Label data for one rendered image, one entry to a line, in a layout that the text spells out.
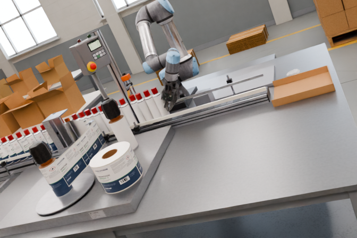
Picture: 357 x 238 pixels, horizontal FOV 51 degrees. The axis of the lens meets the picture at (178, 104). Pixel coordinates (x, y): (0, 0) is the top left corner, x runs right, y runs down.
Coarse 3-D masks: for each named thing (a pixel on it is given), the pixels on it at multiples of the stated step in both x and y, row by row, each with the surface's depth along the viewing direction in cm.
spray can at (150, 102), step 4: (144, 92) 217; (148, 92) 217; (148, 96) 218; (148, 100) 217; (152, 100) 218; (148, 104) 219; (152, 104) 218; (152, 108) 219; (156, 108) 220; (152, 112) 220; (156, 112) 220; (156, 116) 221; (160, 116) 222
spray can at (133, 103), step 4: (132, 96) 221; (132, 100) 221; (136, 100) 222; (132, 104) 222; (136, 104) 221; (136, 108) 222; (136, 112) 223; (140, 112) 223; (140, 116) 224; (140, 120) 225; (144, 120) 225
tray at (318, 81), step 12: (312, 72) 202; (324, 72) 201; (276, 84) 210; (288, 84) 206; (300, 84) 199; (312, 84) 193; (324, 84) 188; (276, 96) 198; (288, 96) 184; (300, 96) 183; (312, 96) 182
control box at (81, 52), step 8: (88, 40) 219; (72, 48) 219; (80, 48) 217; (88, 48) 219; (104, 48) 225; (80, 56) 217; (88, 56) 220; (104, 56) 226; (80, 64) 223; (88, 64) 220; (96, 64) 223; (104, 64) 226; (88, 72) 221
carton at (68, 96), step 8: (64, 80) 367; (72, 80) 382; (64, 88) 365; (72, 88) 378; (32, 96) 374; (40, 96) 361; (48, 96) 366; (56, 96) 367; (64, 96) 365; (72, 96) 374; (80, 96) 388; (40, 104) 374; (48, 104) 372; (56, 104) 370; (64, 104) 369; (72, 104) 370; (80, 104) 383; (48, 112) 376; (56, 112) 374; (72, 112) 371
